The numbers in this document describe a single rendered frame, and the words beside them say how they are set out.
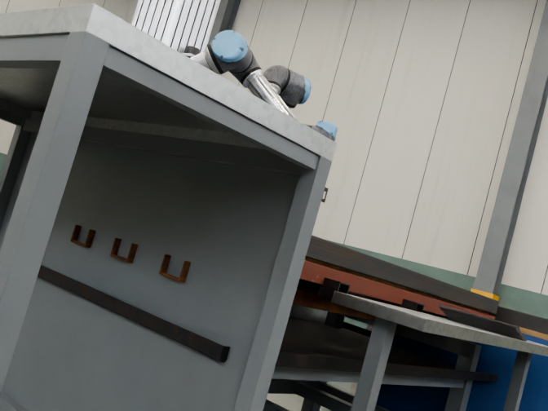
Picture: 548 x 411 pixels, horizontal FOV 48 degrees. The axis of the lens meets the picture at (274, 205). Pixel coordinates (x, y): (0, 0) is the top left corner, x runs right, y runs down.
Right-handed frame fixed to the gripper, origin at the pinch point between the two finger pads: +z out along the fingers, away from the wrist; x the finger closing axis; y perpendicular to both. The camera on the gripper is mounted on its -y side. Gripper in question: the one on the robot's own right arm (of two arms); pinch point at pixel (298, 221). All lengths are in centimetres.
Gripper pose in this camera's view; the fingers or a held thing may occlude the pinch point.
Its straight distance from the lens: 210.6
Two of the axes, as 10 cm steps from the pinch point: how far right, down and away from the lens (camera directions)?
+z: -2.6, 9.6, -0.8
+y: 6.1, 2.3, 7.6
